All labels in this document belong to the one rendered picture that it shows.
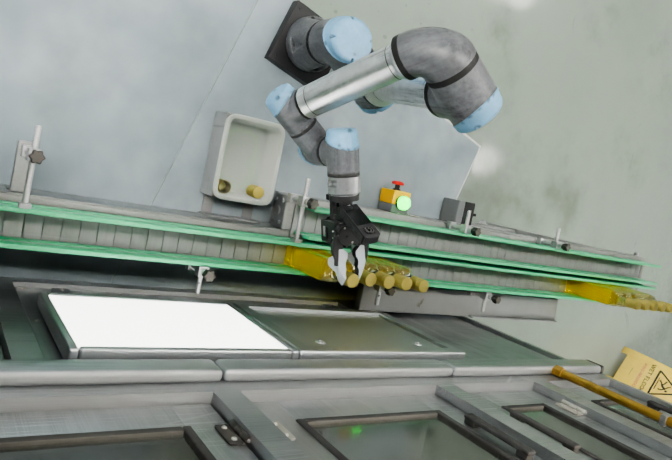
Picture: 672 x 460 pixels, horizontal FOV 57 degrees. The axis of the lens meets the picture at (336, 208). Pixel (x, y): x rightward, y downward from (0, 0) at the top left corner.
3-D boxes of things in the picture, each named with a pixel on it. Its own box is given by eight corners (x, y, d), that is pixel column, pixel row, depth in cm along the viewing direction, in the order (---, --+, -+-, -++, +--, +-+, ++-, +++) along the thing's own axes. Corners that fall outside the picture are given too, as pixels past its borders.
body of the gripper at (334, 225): (346, 238, 151) (345, 190, 149) (367, 245, 144) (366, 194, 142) (320, 243, 147) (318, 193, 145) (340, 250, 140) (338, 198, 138)
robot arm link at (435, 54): (444, 20, 111) (254, 112, 139) (472, 68, 117) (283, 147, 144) (453, -8, 119) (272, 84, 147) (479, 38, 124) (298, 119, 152)
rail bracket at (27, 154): (2, 194, 136) (13, 210, 117) (16, 119, 135) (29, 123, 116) (26, 197, 139) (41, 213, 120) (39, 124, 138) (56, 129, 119)
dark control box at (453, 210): (437, 219, 213) (454, 223, 206) (442, 196, 213) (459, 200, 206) (454, 222, 218) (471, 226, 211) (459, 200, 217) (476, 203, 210)
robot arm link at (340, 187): (366, 176, 141) (336, 179, 137) (366, 195, 142) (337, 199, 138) (348, 173, 147) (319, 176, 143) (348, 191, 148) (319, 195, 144)
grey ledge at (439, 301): (341, 301, 192) (362, 312, 182) (347, 274, 191) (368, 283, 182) (533, 314, 245) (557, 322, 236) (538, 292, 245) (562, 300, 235)
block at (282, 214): (267, 224, 170) (279, 229, 164) (274, 191, 169) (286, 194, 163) (278, 226, 172) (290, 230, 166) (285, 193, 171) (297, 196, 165)
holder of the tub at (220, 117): (196, 211, 165) (207, 216, 158) (215, 111, 163) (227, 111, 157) (253, 220, 174) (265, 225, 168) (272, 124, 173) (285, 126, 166)
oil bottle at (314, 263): (282, 263, 167) (324, 283, 149) (286, 243, 166) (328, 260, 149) (300, 264, 170) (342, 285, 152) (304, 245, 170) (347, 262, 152)
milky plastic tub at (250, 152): (199, 193, 164) (211, 197, 157) (215, 110, 163) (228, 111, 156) (257, 202, 174) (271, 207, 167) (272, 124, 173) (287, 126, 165)
